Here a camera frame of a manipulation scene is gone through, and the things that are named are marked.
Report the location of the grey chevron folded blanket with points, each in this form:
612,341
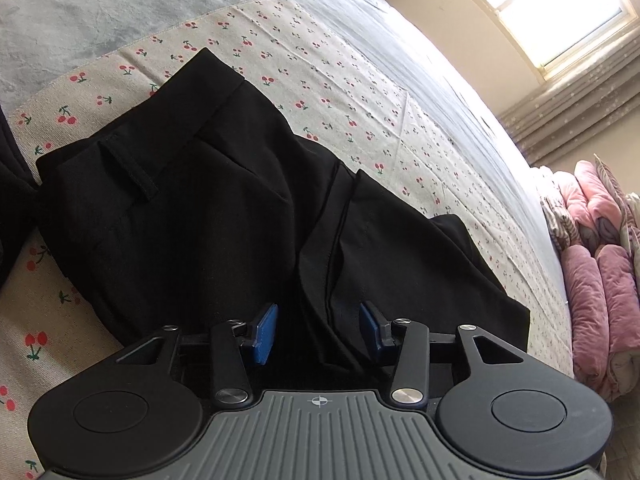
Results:
555,220

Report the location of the dark cloth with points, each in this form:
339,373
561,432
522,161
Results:
12,200

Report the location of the pale blue bed blanket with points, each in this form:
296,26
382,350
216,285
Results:
125,10

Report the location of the black pants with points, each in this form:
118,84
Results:
200,210

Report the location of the window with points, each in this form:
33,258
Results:
550,0

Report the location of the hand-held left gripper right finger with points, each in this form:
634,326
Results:
371,330

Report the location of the grey curtain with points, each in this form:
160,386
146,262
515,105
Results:
575,120

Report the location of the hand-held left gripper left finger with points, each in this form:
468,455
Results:
265,332

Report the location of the light pink folded blanket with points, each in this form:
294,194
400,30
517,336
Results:
590,195

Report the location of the cherry print bed sheet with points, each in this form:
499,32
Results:
350,90

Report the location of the mauve folded quilt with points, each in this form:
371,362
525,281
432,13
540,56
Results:
600,300

